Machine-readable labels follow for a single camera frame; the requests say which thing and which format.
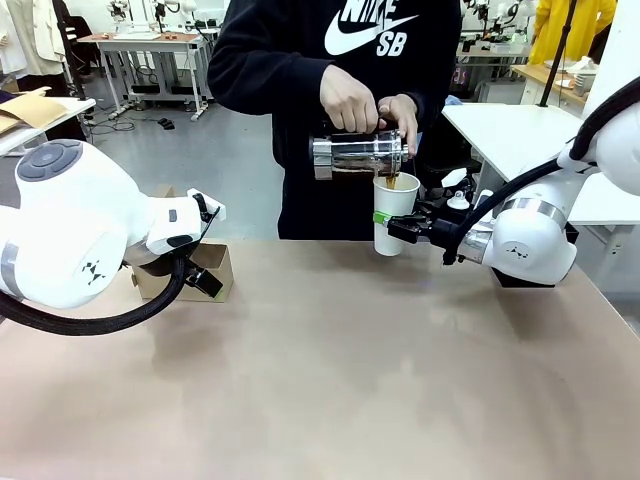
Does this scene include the white table with cardboard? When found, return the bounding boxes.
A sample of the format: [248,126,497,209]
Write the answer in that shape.
[0,97,97,157]

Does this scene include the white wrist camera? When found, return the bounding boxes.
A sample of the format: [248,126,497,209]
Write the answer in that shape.
[185,188,229,236]
[439,168,492,212]

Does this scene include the black tripod pole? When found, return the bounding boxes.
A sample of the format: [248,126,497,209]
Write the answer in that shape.
[537,0,581,110]

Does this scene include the wooden background table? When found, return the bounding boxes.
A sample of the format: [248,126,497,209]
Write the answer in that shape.
[509,62,596,109]

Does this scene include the black right arm base block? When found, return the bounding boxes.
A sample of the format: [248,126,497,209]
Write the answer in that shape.
[491,266,557,290]

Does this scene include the white side table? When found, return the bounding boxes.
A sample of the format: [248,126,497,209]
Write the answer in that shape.
[441,102,640,226]

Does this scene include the person's right hand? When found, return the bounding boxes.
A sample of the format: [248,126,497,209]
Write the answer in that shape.
[319,63,382,135]

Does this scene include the black right arm cable sleeve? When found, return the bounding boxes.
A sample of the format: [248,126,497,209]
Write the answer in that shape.
[441,74,640,266]

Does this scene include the black arm cable sleeve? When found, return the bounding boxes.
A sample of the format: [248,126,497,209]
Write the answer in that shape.
[441,74,640,266]
[0,254,192,338]

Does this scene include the person in yellow jacket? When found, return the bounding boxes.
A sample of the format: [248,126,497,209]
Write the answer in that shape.
[527,0,619,66]

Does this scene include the white stacked bowls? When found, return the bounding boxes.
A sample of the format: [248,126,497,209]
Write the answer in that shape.
[569,56,600,97]

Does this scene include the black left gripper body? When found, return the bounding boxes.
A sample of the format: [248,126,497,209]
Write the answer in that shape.
[127,242,202,281]

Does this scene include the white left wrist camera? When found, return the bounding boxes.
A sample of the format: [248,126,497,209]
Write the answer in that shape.
[185,188,229,236]

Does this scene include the person's left hand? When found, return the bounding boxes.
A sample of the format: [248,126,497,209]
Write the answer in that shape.
[377,93,421,157]

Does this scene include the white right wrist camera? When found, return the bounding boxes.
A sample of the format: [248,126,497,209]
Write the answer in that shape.
[439,168,492,212]

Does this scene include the grey background workbench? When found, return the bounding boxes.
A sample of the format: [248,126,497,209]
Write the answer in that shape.
[77,30,215,121]

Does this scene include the beige hanging coat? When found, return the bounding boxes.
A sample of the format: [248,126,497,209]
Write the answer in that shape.
[0,0,67,80]

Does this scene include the tall white paper cup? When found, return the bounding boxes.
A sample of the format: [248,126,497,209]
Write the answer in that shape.
[372,172,422,258]

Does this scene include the person in black hoodie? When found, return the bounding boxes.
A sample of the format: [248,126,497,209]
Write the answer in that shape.
[206,0,464,241]

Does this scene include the person's right sleeved forearm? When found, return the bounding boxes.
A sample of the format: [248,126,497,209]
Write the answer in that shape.
[206,0,341,120]

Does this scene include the glass coffee press pitcher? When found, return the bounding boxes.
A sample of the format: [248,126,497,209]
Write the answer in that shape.
[308,117,419,192]

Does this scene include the person's left sleeved forearm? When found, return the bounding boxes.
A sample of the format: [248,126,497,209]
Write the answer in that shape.
[412,29,464,139]

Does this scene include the black left arm cable sleeve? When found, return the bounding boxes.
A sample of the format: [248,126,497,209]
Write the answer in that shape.
[0,254,192,338]

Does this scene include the brown cardboard sheets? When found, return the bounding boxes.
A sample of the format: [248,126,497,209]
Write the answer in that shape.
[0,87,70,137]

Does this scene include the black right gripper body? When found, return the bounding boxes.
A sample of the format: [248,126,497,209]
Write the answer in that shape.
[424,207,466,252]

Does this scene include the brown cardboard cup carrier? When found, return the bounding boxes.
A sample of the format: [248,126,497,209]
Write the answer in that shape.
[130,183,235,304]

